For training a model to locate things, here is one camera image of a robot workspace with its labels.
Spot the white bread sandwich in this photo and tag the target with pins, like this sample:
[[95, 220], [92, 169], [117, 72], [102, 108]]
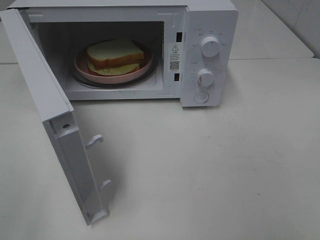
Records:
[[114, 57]]

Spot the pink round plate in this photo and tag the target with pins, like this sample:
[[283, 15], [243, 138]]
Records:
[[81, 59]]

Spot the round white door button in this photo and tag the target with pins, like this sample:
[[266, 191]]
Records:
[[201, 97]]

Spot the upper white microwave knob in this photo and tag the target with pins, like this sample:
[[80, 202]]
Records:
[[210, 46]]

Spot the white microwave knob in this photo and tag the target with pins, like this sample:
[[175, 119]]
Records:
[[210, 46], [205, 77]]

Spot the lower white microwave knob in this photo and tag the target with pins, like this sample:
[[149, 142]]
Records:
[[205, 77]]

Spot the white microwave oven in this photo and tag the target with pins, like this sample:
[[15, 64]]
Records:
[[191, 41]]

